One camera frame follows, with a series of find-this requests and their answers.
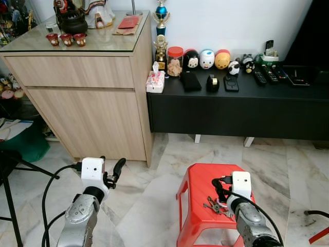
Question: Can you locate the bunch of keys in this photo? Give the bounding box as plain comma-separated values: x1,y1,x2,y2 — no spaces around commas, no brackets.
204,196,230,216

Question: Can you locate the red plastic stool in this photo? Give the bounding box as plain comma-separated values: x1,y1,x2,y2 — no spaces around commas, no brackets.
176,163,257,247

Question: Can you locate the light wooden cabinet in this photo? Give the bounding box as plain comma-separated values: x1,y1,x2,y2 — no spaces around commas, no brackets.
0,10,155,168

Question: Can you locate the green bag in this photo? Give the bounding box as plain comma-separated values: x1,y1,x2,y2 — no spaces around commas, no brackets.
0,121,51,163

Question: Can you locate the black low TV console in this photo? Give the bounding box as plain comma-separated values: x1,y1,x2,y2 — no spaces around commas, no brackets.
147,66,329,143

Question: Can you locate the black metal stand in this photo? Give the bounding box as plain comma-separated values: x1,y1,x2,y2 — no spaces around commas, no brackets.
0,149,60,247

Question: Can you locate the pink white tissue pack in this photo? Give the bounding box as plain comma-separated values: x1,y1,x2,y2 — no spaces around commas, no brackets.
146,62,166,94

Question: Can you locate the black wallet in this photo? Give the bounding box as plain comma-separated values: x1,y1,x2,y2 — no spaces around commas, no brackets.
180,70,202,93

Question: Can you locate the black tape dispenser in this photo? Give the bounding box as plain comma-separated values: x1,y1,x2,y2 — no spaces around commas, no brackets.
207,75,220,93

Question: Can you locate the clear jar with red lid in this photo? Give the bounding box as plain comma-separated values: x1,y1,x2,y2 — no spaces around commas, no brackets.
167,46,184,77

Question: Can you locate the small white black plush toy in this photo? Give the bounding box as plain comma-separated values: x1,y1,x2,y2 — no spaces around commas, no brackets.
228,61,241,76

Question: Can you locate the orange round plush toy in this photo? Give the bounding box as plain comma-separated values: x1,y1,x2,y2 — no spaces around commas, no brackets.
214,49,231,70

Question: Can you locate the white round plush toy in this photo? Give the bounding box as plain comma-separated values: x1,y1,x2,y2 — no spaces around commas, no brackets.
199,49,215,70

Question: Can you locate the red packet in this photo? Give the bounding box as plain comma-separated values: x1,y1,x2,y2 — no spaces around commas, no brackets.
117,15,141,29

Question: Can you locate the black flat tray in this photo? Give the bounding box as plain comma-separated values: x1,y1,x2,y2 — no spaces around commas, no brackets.
282,65,312,87

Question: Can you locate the white robed figurine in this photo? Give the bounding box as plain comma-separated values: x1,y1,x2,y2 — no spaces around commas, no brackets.
85,0,116,29

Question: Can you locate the green white desk holder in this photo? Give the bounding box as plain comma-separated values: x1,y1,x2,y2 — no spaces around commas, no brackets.
255,40,280,65

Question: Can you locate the metal lamp pole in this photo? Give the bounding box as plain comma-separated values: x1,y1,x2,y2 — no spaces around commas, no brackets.
126,0,144,16

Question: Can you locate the blue trophy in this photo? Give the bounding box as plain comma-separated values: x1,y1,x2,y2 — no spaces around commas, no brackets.
153,0,171,37

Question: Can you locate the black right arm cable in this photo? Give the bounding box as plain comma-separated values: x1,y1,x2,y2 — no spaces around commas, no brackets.
212,176,284,246

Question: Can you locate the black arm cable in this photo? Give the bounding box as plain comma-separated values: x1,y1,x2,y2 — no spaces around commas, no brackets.
41,163,83,247
212,176,284,246

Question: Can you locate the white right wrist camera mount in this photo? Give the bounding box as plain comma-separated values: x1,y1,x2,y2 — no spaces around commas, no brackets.
232,171,252,199

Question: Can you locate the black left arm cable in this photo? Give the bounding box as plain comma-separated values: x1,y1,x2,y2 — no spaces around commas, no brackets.
41,163,83,247

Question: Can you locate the black floor cable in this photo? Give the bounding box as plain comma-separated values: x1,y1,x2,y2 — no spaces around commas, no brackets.
303,209,329,218

